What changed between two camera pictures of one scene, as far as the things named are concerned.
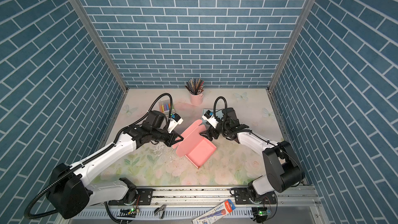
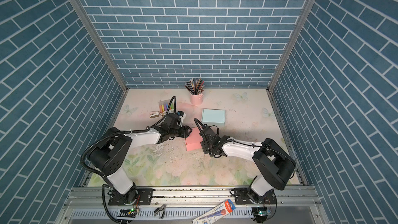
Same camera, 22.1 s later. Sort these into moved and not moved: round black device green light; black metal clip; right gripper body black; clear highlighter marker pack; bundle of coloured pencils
Moved: right gripper body black
Not moved: clear highlighter marker pack; round black device green light; black metal clip; bundle of coloured pencils
